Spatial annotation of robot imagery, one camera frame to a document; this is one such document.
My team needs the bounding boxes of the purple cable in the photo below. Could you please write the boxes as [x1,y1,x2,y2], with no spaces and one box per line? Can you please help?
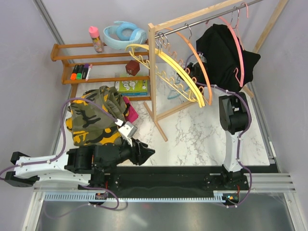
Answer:
[185,53,253,209]
[0,97,121,218]

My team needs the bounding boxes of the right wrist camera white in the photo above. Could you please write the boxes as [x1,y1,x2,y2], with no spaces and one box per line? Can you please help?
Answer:
[197,51,207,63]

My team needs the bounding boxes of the pink water bottle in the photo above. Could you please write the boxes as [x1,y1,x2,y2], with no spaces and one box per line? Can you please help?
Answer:
[89,26,104,53]

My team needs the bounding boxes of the brown cube box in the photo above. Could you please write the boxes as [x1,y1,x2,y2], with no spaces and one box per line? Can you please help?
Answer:
[125,60,140,76]

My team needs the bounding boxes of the pink trousers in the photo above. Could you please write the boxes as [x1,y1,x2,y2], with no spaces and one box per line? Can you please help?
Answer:
[123,96,139,123]

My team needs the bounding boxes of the white pink pen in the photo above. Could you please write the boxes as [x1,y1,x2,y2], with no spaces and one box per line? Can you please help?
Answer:
[86,64,93,81]

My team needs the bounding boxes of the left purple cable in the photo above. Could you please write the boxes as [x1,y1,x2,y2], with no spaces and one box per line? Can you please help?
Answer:
[0,97,121,218]

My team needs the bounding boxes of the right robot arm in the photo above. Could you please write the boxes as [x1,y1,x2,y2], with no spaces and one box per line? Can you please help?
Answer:
[204,85,252,191]

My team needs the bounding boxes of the wooden shelf rack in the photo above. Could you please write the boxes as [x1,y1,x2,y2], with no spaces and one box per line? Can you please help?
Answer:
[51,43,150,97]

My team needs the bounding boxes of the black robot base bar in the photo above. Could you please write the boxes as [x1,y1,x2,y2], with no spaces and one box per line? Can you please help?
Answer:
[89,164,278,199]

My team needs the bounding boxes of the yellow hanger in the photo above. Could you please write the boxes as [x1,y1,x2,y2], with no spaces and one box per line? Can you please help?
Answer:
[155,32,209,107]
[125,33,212,108]

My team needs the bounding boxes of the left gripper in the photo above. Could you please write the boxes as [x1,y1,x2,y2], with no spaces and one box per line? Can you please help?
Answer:
[101,137,156,173]

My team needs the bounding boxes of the blue hanger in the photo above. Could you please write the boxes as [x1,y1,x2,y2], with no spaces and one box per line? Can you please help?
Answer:
[167,74,184,100]

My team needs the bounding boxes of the camouflage yellow trousers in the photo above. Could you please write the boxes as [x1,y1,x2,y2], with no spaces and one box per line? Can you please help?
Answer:
[65,86,131,146]

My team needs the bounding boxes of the wooden clothes rack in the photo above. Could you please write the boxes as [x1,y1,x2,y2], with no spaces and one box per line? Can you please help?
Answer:
[143,0,288,142]

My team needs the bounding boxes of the orange hanger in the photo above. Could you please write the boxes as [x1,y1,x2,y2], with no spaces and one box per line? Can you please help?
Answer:
[176,32,212,105]

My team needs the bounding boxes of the white cable duct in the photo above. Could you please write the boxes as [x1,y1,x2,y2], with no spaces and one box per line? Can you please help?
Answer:
[43,192,226,203]

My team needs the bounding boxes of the pink hanger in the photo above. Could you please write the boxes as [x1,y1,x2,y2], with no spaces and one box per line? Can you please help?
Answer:
[212,16,249,88]

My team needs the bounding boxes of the purple highlighter marker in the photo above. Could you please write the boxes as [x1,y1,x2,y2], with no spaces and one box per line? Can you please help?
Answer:
[81,64,89,79]

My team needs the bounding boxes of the green card box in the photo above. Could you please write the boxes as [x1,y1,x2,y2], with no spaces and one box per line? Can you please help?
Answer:
[115,80,148,96]

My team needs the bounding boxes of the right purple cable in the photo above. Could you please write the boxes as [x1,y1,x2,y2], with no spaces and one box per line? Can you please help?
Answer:
[185,53,253,209]

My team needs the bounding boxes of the orange highlighter marker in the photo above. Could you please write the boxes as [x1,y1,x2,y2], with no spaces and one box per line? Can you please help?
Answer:
[70,65,79,80]

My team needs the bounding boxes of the green highlighter marker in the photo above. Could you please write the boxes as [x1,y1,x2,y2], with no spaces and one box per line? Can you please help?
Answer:
[76,64,84,79]

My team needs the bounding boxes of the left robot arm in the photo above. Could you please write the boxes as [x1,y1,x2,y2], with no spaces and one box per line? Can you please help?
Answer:
[4,140,155,189]

